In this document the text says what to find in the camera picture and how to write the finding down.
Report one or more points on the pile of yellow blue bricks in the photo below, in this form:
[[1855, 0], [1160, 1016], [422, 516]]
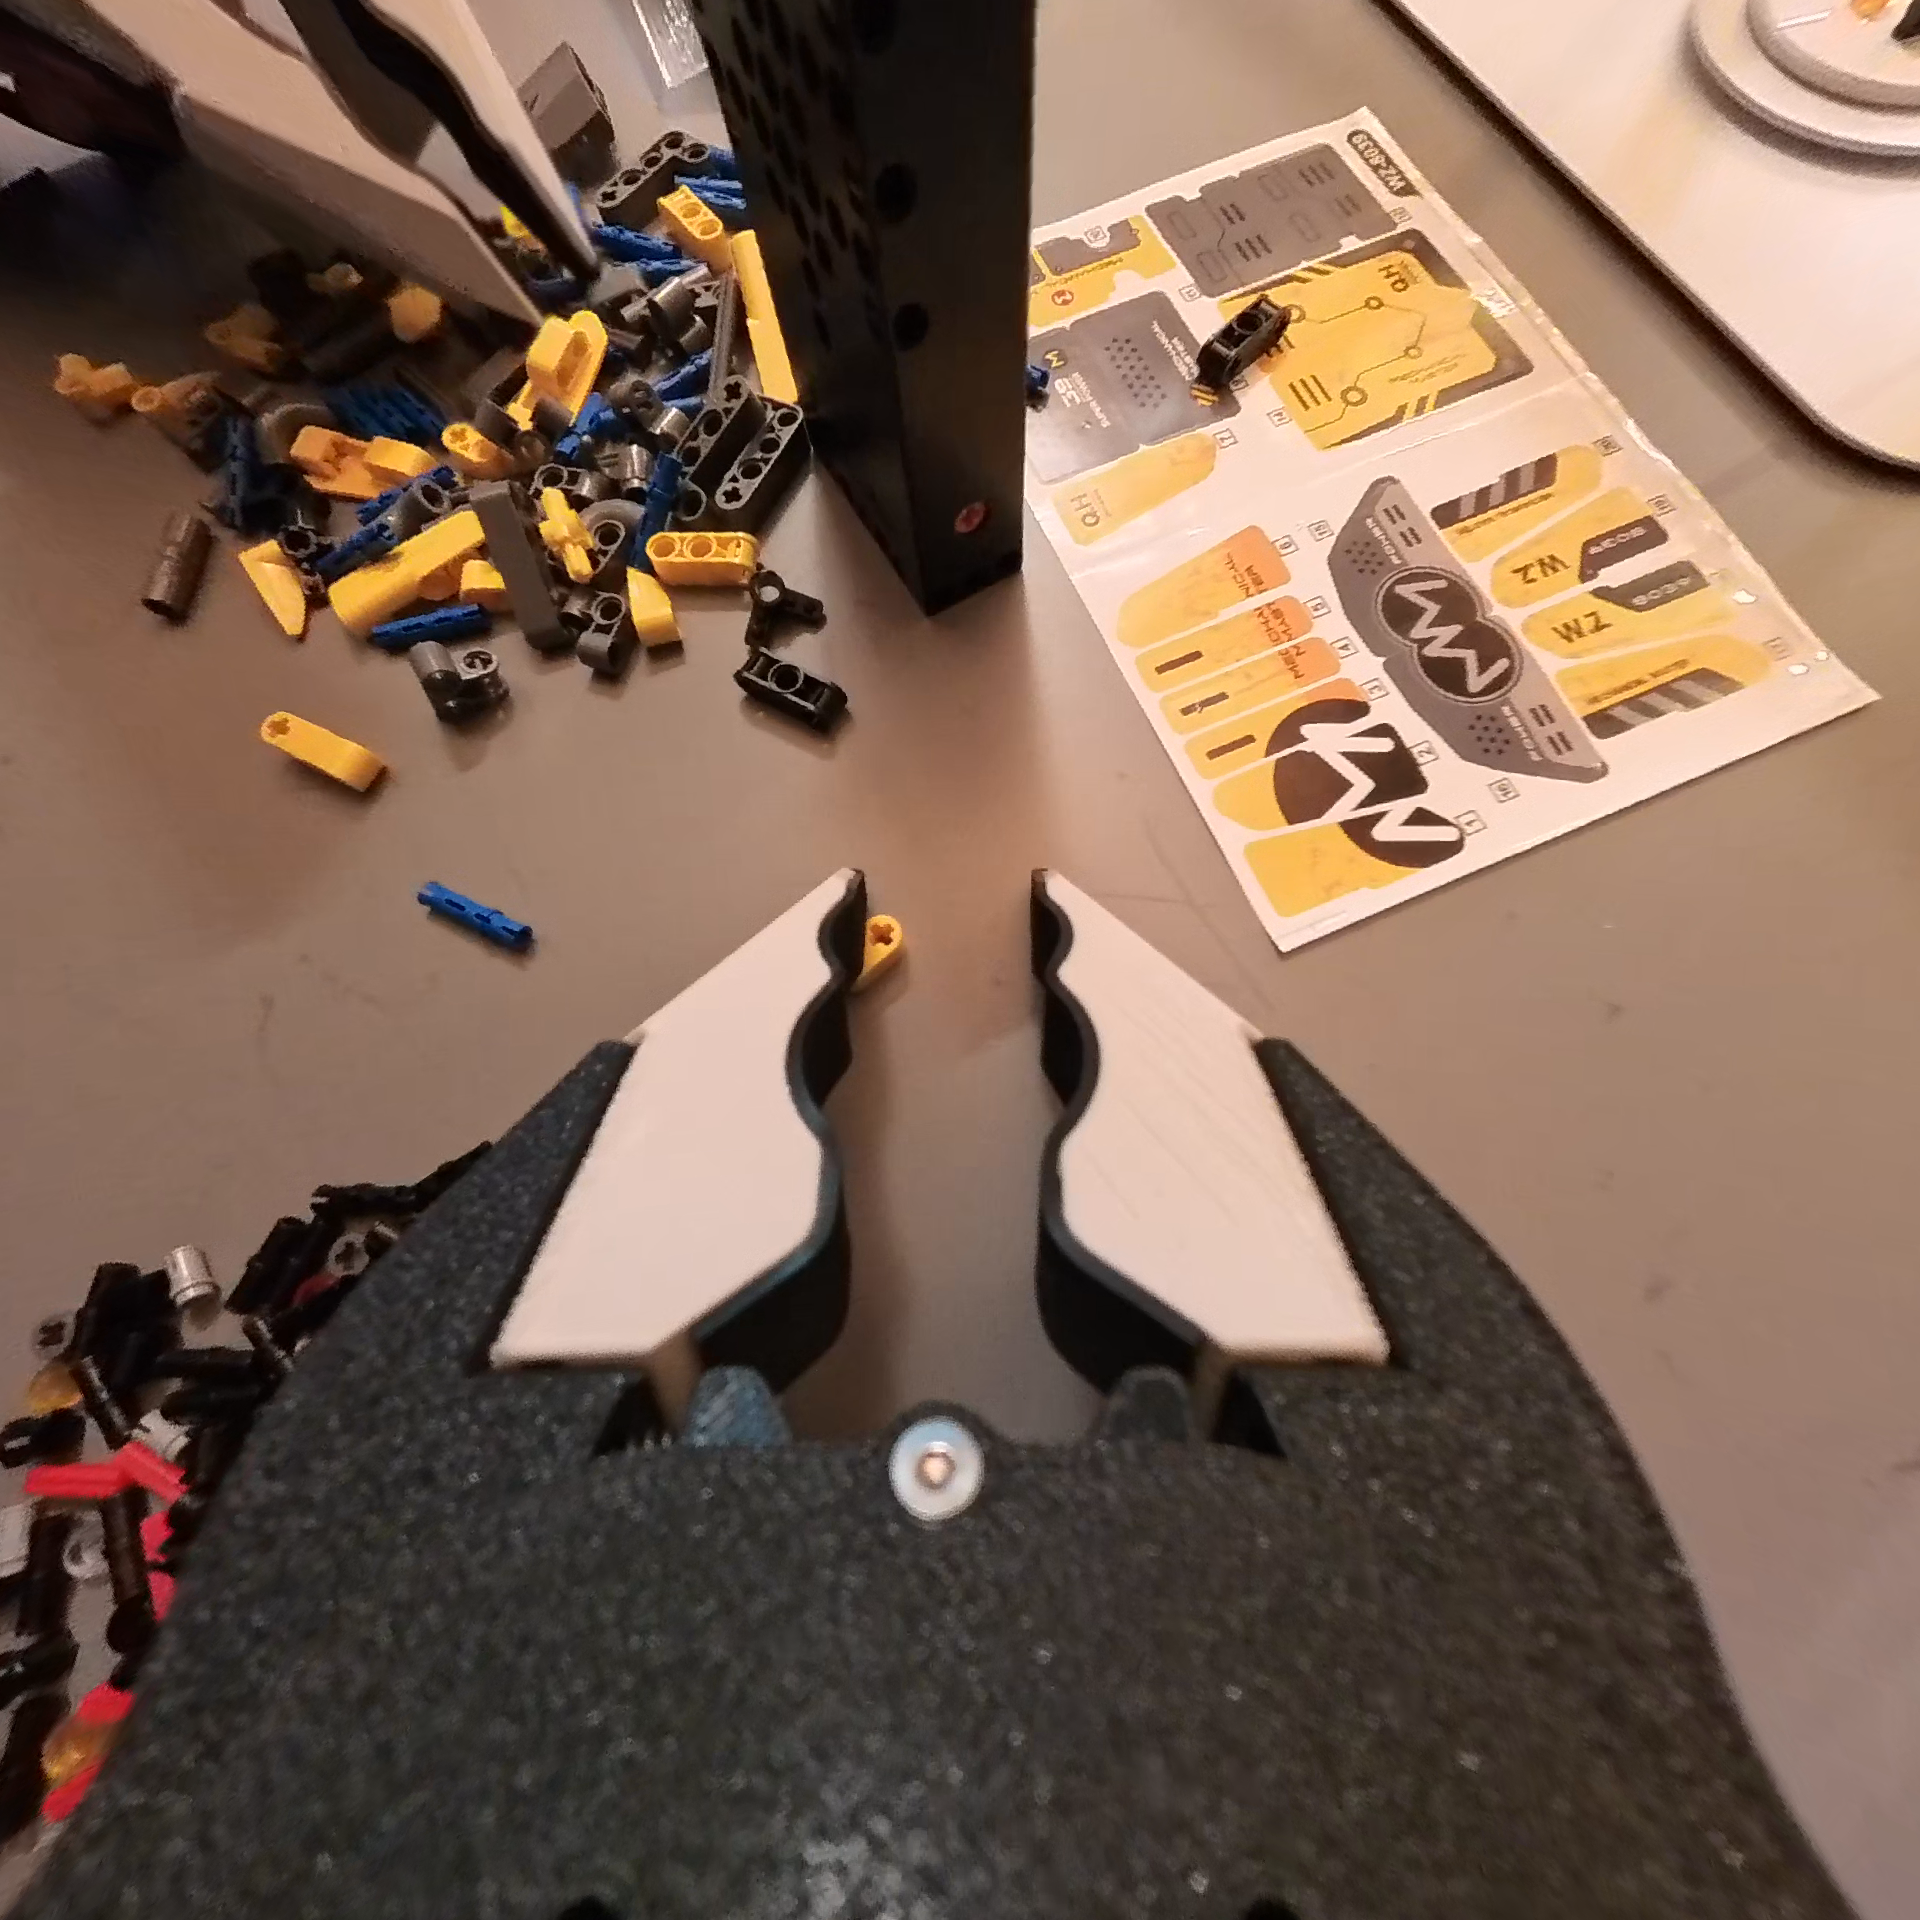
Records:
[[452, 495]]

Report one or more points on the white book stand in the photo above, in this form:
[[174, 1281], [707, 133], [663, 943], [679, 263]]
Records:
[[1651, 224]]

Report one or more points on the yellow curved beam piece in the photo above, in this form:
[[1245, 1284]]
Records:
[[324, 750]]

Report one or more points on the pile of black red pins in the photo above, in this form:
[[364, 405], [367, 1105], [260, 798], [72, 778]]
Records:
[[89, 1441]]

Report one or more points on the small yellow connector piece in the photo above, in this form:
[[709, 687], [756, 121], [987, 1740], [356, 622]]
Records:
[[884, 945]]

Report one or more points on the yellow grey sticker sheet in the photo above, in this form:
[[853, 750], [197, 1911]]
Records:
[[1425, 481]]

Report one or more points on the dark grey connector piece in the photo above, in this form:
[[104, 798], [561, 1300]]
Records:
[[457, 678]]

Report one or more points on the grey cylinder connector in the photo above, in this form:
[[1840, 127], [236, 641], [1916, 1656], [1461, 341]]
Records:
[[177, 568]]

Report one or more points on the black connector piece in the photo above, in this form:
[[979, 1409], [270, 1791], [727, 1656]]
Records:
[[1245, 338], [787, 687], [783, 594]]

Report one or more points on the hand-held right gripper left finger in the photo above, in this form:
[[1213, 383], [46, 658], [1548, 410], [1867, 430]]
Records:
[[675, 1170]]

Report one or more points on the black perforated block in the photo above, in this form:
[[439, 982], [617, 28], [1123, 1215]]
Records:
[[839, 300]]

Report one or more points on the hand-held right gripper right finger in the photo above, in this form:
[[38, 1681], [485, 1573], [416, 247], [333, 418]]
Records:
[[1201, 1185]]

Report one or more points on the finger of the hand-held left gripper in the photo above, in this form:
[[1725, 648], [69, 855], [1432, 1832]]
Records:
[[495, 106], [331, 165]]

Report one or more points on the blue pin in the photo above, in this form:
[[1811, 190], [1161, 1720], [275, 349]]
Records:
[[475, 916]]

